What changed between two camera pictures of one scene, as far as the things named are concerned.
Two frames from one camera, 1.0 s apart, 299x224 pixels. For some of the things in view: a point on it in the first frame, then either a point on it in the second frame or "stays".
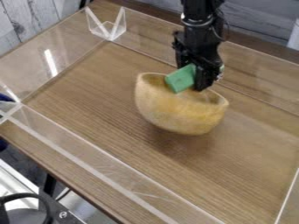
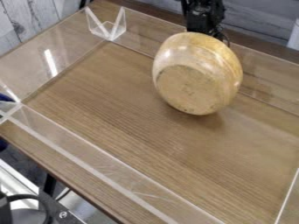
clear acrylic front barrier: x=90 y=173 stays
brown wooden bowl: x=188 y=112 → x=196 y=72
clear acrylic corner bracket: x=107 y=30 stays
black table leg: x=49 y=185 stays
